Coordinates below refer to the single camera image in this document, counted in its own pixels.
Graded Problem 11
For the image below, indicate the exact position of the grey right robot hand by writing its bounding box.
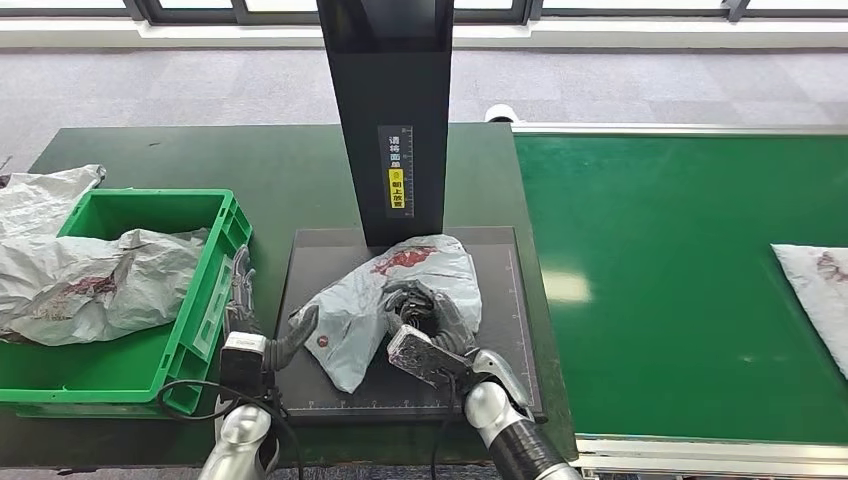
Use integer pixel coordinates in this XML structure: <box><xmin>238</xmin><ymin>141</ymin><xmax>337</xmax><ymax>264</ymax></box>
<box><xmin>380</xmin><ymin>279</ymin><xmax>478</xmax><ymax>356</ymax></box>

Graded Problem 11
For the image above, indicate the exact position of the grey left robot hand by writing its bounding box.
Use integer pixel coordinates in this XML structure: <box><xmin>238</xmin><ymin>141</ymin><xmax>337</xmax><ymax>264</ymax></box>
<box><xmin>225</xmin><ymin>243</ymin><xmax>321</xmax><ymax>374</ymax></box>

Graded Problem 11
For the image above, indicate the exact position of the grey mailer bag red print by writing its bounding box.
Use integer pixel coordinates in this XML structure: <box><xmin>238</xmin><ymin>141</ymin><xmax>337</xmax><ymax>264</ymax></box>
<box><xmin>0</xmin><ymin>227</ymin><xmax>212</xmax><ymax>348</ymax></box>
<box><xmin>289</xmin><ymin>233</ymin><xmax>484</xmax><ymax>395</ymax></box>
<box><xmin>770</xmin><ymin>243</ymin><xmax>848</xmax><ymax>381</ymax></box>

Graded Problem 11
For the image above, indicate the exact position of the green conveyor belt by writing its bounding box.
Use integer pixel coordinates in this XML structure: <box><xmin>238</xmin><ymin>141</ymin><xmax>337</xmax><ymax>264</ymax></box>
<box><xmin>513</xmin><ymin>134</ymin><xmax>848</xmax><ymax>444</ymax></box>

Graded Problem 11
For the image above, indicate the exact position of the black inbound scanner machine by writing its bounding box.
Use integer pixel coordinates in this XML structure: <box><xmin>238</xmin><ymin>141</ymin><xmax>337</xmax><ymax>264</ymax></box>
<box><xmin>274</xmin><ymin>0</ymin><xmax>548</xmax><ymax>425</ymax></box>

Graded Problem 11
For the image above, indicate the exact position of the green plastic crate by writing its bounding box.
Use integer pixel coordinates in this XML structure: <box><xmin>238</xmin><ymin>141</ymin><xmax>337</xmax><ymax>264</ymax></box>
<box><xmin>0</xmin><ymin>188</ymin><xmax>254</xmax><ymax>419</ymax></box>

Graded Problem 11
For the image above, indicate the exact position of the white plastic mailer bag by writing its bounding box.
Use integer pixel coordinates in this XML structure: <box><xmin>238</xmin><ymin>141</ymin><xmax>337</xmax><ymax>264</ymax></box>
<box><xmin>0</xmin><ymin>164</ymin><xmax>107</xmax><ymax>243</ymax></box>

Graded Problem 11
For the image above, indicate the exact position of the white window sill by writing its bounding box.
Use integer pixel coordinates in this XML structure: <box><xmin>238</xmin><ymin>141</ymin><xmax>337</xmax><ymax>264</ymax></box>
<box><xmin>0</xmin><ymin>18</ymin><xmax>848</xmax><ymax>52</ymax></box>

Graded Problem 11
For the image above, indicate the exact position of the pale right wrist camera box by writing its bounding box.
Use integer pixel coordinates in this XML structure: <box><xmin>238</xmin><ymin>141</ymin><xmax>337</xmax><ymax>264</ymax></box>
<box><xmin>386</xmin><ymin>324</ymin><xmax>475</xmax><ymax>391</ymax></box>

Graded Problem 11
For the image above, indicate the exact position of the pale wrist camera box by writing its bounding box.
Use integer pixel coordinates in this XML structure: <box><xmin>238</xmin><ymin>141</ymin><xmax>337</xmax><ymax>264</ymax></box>
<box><xmin>219</xmin><ymin>331</ymin><xmax>268</xmax><ymax>402</ymax></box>
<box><xmin>386</xmin><ymin>324</ymin><xmax>475</xmax><ymax>391</ymax></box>

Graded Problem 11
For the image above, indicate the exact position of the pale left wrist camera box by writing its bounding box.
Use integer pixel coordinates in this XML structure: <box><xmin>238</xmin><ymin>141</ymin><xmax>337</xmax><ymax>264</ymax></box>
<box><xmin>219</xmin><ymin>331</ymin><xmax>268</xmax><ymax>402</ymax></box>

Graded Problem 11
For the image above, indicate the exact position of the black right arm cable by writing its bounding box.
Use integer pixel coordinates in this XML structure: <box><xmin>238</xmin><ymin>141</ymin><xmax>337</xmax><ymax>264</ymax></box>
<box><xmin>430</xmin><ymin>370</ymin><xmax>462</xmax><ymax>480</ymax></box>

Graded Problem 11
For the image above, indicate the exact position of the dark window frame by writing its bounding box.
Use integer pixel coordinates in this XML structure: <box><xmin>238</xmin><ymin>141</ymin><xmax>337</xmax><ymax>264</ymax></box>
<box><xmin>0</xmin><ymin>0</ymin><xmax>848</xmax><ymax>26</ymax></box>

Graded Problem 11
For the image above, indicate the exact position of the aluminium conveyor frame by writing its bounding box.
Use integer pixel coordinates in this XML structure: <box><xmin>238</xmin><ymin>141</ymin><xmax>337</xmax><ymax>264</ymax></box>
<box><xmin>510</xmin><ymin>121</ymin><xmax>848</xmax><ymax>480</ymax></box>

